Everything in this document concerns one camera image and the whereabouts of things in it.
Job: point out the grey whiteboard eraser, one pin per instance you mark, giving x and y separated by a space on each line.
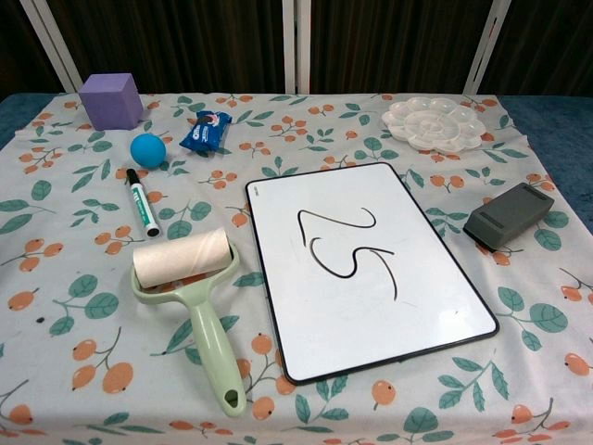
512 214

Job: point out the green capped marker pen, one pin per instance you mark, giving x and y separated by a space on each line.
142 206

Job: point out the blue cookie packet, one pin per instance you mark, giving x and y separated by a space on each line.
206 132

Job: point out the green lint roller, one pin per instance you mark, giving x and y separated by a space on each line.
210 334

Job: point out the blue ball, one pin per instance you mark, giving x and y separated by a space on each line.
148 149

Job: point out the white flower paint palette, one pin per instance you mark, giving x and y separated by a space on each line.
433 123

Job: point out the black curtain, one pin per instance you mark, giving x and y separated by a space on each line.
185 41

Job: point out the purple foam cube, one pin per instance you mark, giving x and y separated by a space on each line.
109 104

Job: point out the floral tablecloth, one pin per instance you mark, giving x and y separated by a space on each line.
69 278

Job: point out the white whiteboard black frame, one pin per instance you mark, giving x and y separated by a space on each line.
407 296

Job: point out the white frame post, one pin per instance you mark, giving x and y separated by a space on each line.
297 46
488 46
53 46

